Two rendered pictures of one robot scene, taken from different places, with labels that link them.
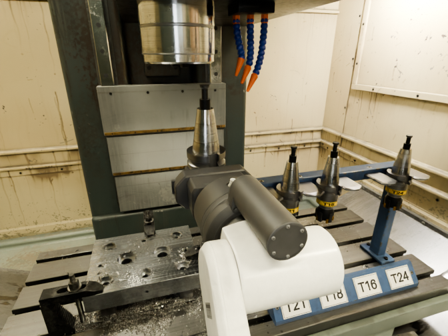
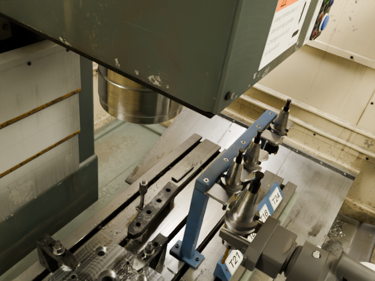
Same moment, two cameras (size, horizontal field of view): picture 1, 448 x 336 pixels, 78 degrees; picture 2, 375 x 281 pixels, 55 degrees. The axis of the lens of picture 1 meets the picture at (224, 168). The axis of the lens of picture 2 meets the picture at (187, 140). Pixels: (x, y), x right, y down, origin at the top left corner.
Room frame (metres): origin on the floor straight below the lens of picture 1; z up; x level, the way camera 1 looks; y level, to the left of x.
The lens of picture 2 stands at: (0.20, 0.45, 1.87)
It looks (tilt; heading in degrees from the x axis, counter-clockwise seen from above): 38 degrees down; 314
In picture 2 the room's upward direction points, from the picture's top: 10 degrees clockwise
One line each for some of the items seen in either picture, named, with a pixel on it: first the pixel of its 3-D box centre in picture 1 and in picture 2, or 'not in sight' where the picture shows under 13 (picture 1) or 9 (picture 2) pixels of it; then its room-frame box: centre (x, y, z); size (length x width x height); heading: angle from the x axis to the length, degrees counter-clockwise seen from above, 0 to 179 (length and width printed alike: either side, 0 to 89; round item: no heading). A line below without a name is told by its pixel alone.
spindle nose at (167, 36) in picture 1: (177, 33); (144, 72); (0.67, 0.10, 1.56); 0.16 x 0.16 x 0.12
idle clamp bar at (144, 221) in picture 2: not in sight; (153, 212); (0.80, -0.08, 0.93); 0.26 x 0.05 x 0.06; 111
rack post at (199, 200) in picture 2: not in sight; (193, 224); (0.63, -0.09, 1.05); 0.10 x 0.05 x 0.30; 16
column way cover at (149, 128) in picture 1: (169, 149); (14, 140); (1.10, 0.23, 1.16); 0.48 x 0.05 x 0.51; 106
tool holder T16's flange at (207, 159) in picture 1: (206, 157); (241, 217); (0.43, 0.03, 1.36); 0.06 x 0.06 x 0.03
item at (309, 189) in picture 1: (309, 189); (240, 172); (0.61, -0.21, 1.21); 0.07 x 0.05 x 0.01; 16
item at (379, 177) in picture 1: (382, 179); (272, 137); (0.67, -0.42, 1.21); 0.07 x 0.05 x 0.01; 16
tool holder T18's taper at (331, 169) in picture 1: (331, 169); (253, 150); (0.63, -0.26, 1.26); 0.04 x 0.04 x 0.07
